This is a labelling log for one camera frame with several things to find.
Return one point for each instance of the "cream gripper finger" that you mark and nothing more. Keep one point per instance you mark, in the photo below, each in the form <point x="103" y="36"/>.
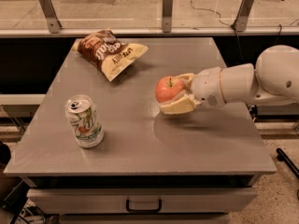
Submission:
<point x="185" y="104"/>
<point x="185" y="79"/>

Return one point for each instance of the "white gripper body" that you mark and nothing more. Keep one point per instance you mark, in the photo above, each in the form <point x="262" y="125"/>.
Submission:
<point x="207" y="86"/>

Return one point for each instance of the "red apple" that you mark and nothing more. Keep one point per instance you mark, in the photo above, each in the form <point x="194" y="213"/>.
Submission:
<point x="168" y="88"/>

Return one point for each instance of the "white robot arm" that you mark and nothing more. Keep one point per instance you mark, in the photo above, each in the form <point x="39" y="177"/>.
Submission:
<point x="272" y="80"/>

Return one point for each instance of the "white 7up can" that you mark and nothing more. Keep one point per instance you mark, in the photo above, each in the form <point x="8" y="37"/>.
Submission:
<point x="82" y="116"/>

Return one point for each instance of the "brown chip bag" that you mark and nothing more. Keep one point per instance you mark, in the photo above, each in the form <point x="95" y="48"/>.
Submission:
<point x="107" y="53"/>

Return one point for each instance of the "white drawer front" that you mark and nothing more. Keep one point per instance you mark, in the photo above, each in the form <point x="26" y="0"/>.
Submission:
<point x="112" y="201"/>

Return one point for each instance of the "black bar on floor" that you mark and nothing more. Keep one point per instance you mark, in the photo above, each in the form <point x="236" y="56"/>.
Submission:
<point x="282" y="156"/>

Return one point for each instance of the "right metal bracket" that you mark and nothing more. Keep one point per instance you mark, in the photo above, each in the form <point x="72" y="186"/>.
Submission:
<point x="242" y="17"/>

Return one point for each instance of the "metal bracket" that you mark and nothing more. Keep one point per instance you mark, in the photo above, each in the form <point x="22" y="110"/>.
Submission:
<point x="167" y="8"/>
<point x="52" y="21"/>
<point x="242" y="17"/>

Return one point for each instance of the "middle metal bracket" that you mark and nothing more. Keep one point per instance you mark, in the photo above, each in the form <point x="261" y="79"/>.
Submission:
<point x="167" y="8"/>

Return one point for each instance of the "black drawer handle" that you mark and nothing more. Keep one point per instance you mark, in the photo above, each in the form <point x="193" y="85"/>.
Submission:
<point x="143" y="208"/>

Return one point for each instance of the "left metal bracket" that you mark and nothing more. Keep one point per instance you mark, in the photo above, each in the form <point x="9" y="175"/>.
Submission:
<point x="52" y="21"/>

